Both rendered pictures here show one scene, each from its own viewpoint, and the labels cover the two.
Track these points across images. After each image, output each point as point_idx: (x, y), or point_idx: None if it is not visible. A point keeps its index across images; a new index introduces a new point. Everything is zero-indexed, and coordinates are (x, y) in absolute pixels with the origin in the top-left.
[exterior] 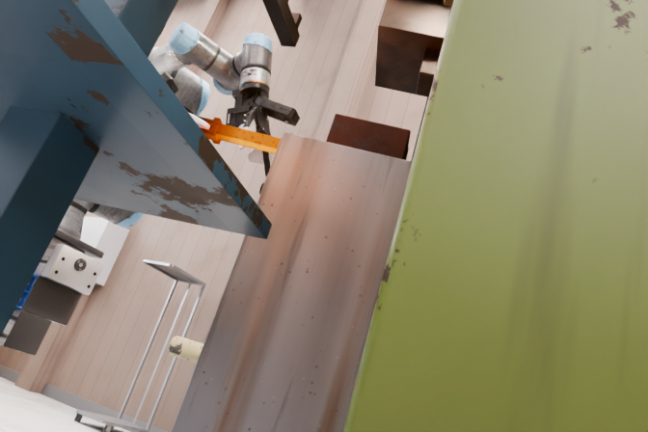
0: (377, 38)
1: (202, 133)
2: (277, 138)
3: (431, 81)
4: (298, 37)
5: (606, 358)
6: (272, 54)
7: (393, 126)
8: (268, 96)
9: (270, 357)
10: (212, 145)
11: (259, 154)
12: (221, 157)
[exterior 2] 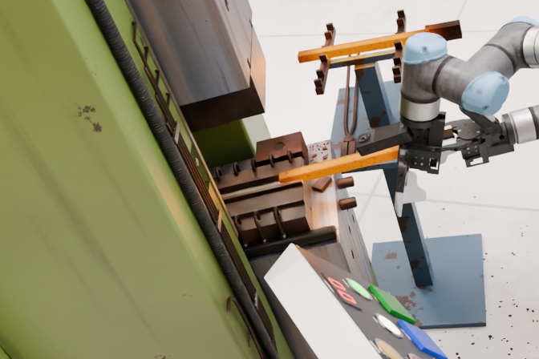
0: (265, 69)
1: (332, 127)
2: (354, 154)
3: None
4: (315, 90)
5: None
6: (403, 62)
7: (265, 139)
8: (400, 120)
9: None
10: (331, 131)
11: (409, 191)
12: (330, 136)
